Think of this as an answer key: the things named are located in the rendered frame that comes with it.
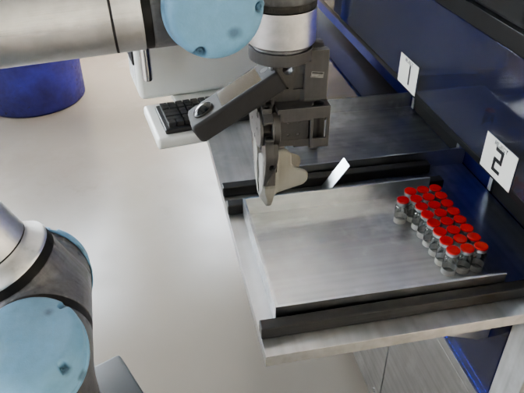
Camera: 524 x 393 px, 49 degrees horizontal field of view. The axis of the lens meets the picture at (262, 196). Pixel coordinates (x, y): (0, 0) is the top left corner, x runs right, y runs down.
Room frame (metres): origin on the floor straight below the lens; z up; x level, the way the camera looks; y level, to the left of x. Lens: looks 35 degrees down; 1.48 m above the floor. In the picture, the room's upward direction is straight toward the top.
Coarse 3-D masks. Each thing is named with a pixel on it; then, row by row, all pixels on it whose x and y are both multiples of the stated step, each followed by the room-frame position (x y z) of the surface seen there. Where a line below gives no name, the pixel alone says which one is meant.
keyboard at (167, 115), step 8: (208, 96) 1.39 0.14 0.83; (160, 104) 1.34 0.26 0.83; (168, 104) 1.34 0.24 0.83; (176, 104) 1.34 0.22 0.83; (184, 104) 1.35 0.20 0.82; (192, 104) 1.34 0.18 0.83; (160, 112) 1.32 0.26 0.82; (168, 112) 1.30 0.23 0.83; (176, 112) 1.30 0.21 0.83; (184, 112) 1.30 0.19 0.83; (160, 120) 1.29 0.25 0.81; (168, 120) 1.26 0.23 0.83; (176, 120) 1.26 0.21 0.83; (184, 120) 1.26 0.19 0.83; (168, 128) 1.24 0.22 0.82; (176, 128) 1.24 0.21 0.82; (184, 128) 1.24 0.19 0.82
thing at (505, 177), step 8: (488, 136) 0.79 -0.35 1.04; (488, 144) 0.79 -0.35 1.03; (496, 144) 0.77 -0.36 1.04; (488, 152) 0.78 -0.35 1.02; (496, 152) 0.77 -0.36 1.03; (504, 152) 0.75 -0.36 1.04; (480, 160) 0.80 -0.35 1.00; (488, 160) 0.78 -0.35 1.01; (504, 160) 0.74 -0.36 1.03; (512, 160) 0.73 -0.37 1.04; (488, 168) 0.77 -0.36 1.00; (496, 168) 0.76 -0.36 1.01; (504, 168) 0.74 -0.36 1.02; (512, 168) 0.72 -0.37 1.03; (496, 176) 0.75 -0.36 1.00; (504, 176) 0.73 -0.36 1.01; (512, 176) 0.72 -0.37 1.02; (504, 184) 0.73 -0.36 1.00
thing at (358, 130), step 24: (384, 96) 1.22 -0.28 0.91; (408, 96) 1.23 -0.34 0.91; (336, 120) 1.16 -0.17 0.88; (360, 120) 1.16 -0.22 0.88; (384, 120) 1.16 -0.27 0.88; (408, 120) 1.16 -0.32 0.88; (336, 144) 1.05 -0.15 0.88; (360, 144) 1.05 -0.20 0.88; (384, 144) 1.05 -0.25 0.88; (408, 144) 1.05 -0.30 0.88; (432, 144) 1.05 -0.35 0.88; (312, 168) 0.92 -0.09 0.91
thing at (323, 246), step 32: (320, 192) 0.83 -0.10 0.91; (352, 192) 0.84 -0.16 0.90; (384, 192) 0.85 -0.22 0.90; (256, 224) 0.78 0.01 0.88; (288, 224) 0.78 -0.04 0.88; (320, 224) 0.78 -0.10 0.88; (352, 224) 0.78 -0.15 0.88; (384, 224) 0.78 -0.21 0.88; (256, 256) 0.69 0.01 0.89; (288, 256) 0.70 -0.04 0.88; (320, 256) 0.70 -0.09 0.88; (352, 256) 0.70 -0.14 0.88; (384, 256) 0.70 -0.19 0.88; (416, 256) 0.70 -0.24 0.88; (288, 288) 0.63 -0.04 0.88; (320, 288) 0.63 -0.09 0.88; (352, 288) 0.63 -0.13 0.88; (384, 288) 0.63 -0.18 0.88; (416, 288) 0.59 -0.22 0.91; (448, 288) 0.60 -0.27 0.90
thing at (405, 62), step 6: (402, 54) 1.12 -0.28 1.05; (402, 60) 1.12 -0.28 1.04; (408, 60) 1.10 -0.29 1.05; (402, 66) 1.11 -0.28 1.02; (408, 66) 1.09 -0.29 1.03; (414, 66) 1.07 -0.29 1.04; (402, 72) 1.11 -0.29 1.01; (408, 72) 1.09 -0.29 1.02; (414, 72) 1.06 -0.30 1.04; (402, 78) 1.11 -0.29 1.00; (414, 78) 1.06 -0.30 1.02; (402, 84) 1.10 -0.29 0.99; (414, 84) 1.05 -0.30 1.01; (414, 90) 1.05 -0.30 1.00; (414, 96) 1.05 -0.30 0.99
